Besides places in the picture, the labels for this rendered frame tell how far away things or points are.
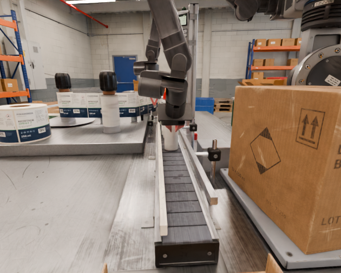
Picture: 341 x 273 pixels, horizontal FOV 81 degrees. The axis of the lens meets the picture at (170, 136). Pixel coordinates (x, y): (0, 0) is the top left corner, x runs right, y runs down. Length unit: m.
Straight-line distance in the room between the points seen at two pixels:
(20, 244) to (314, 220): 0.53
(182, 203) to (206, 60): 8.31
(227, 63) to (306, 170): 8.42
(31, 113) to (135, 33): 8.39
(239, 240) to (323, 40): 0.66
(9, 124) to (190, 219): 0.83
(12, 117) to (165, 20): 0.73
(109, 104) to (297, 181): 0.82
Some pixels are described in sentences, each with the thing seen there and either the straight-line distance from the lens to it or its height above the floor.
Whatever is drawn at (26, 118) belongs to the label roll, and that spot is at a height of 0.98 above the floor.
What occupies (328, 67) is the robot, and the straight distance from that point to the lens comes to 0.76.
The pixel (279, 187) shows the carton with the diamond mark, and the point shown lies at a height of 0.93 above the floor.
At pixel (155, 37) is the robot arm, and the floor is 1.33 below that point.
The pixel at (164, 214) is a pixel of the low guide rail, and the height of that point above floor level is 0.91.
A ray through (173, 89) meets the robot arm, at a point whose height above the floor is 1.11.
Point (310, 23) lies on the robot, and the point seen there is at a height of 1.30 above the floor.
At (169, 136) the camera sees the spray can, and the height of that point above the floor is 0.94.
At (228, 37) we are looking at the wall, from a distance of 8.87.
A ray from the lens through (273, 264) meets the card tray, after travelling 0.39.
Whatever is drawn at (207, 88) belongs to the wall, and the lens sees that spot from 8.63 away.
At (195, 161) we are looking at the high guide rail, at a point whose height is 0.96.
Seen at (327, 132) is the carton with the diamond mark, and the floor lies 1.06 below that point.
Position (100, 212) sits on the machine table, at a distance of 0.54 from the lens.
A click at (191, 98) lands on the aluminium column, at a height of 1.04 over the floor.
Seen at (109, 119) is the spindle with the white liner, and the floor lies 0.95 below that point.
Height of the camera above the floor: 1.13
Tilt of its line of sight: 16 degrees down
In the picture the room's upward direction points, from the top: straight up
